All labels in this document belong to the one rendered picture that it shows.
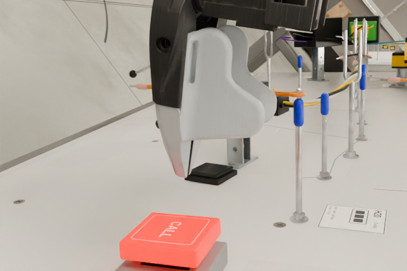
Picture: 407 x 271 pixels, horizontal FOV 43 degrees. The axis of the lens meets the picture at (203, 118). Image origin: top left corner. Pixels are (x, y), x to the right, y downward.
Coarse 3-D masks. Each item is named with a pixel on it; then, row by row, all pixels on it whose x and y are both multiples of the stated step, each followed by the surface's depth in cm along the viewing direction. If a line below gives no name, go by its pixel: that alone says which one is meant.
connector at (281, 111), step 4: (276, 96) 53; (280, 96) 53; (284, 96) 54; (280, 100) 54; (284, 100) 54; (288, 100) 55; (280, 104) 53; (284, 104) 54; (276, 108) 53; (280, 108) 54; (284, 108) 55; (288, 108) 56; (276, 112) 53; (280, 112) 54; (284, 112) 55
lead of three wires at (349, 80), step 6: (348, 78) 57; (342, 84) 55; (348, 84) 56; (336, 90) 54; (342, 90) 54; (330, 96) 54; (288, 102) 54; (306, 102) 53; (312, 102) 53; (318, 102) 53
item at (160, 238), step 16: (144, 224) 34; (160, 224) 33; (176, 224) 33; (192, 224) 33; (208, 224) 33; (128, 240) 31; (144, 240) 31; (160, 240) 31; (176, 240) 31; (192, 240) 31; (208, 240) 32; (128, 256) 31; (144, 256) 31; (160, 256) 30; (176, 256) 30; (192, 256) 30
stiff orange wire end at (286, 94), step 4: (140, 84) 48; (144, 84) 48; (140, 88) 48; (144, 88) 48; (148, 88) 47; (276, 92) 41; (280, 92) 41; (284, 92) 40; (288, 92) 40; (292, 92) 40; (296, 92) 40; (300, 92) 40; (304, 92) 40; (288, 96) 40; (292, 96) 40; (296, 96) 39; (300, 96) 39
